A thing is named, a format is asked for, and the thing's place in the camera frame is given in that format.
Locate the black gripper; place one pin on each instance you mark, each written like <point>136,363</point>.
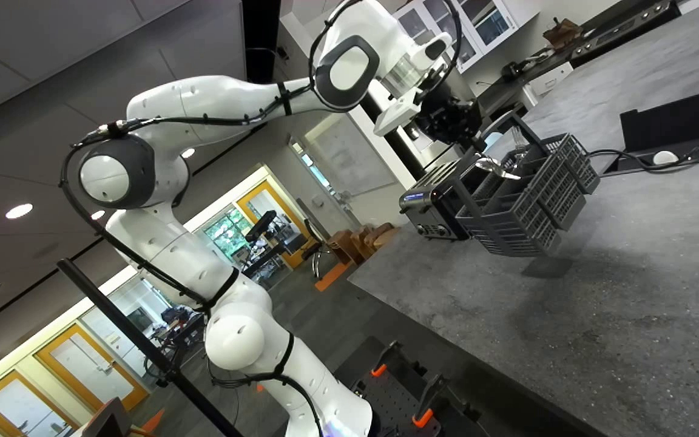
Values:
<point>448,121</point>

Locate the black plastic crate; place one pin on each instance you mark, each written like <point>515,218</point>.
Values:
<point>527,218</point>

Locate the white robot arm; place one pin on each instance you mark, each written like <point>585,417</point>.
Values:
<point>194,97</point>

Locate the black and chrome four-slot toaster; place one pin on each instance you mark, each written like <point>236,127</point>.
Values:
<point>431,207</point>

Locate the orange wooden chair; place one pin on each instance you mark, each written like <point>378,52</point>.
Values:
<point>353,245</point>

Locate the dark kitchen counter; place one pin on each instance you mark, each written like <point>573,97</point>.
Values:
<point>600,36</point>

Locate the white power plug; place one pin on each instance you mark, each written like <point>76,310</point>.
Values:
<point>667,159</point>

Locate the yellow-framed glass door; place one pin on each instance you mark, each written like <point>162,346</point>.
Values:
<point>97,366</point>
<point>273,218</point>
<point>19,407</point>

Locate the black tripod pole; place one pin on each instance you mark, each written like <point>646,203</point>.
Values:
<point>147,347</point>

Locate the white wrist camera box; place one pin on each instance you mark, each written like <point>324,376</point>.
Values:
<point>396,112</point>

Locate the white glass-door wall cabinet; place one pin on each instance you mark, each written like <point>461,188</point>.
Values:
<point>480,24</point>

